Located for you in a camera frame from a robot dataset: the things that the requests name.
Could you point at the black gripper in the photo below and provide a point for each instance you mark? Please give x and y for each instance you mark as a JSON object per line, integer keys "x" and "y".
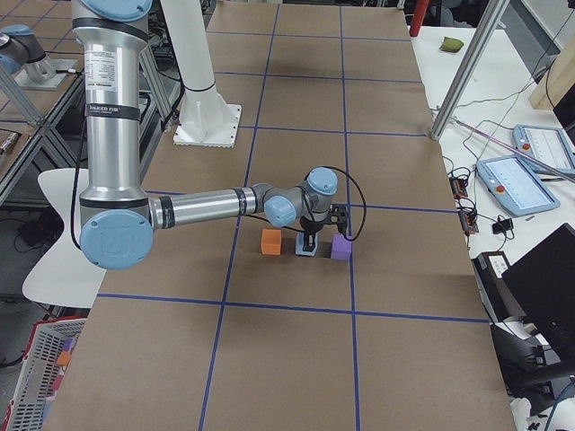
{"x": 310, "y": 226}

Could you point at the light blue foam block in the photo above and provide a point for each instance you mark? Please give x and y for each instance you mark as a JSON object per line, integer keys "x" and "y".
{"x": 299, "y": 248}

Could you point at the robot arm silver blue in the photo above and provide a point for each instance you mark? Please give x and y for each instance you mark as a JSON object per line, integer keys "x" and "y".
{"x": 118, "y": 219}

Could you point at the purple foam block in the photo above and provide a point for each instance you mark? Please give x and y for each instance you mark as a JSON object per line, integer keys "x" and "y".
{"x": 341, "y": 248}

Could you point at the orange foam block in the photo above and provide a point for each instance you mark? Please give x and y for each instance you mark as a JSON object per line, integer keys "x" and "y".
{"x": 271, "y": 242}

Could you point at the near blue teach pendant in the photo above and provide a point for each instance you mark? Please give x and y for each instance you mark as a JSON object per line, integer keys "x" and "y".
{"x": 516, "y": 186}

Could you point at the blue teach pendant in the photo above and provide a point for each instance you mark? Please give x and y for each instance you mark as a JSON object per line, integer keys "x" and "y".
{"x": 516, "y": 186}
{"x": 548, "y": 145}

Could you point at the black monitor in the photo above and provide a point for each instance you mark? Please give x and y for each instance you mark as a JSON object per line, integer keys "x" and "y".
{"x": 542, "y": 282}

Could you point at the white chair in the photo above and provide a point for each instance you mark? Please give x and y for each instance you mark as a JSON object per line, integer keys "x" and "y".
{"x": 64, "y": 276}

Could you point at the green bean bag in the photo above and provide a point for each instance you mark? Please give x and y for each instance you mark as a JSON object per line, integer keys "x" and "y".
{"x": 451, "y": 45}

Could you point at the red cylinder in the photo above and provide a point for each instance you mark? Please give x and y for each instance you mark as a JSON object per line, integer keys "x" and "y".
{"x": 418, "y": 17}

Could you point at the far blue teach pendant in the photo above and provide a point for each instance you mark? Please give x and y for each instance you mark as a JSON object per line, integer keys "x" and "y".
{"x": 548, "y": 145}

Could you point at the white plastic basket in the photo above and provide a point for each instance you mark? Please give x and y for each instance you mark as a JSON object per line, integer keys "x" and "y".
{"x": 41, "y": 372}

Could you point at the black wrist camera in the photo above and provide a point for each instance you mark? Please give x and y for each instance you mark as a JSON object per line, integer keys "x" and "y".
{"x": 338, "y": 215}

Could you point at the aluminium frame post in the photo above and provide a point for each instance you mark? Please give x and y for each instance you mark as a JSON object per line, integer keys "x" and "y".
{"x": 482, "y": 35}

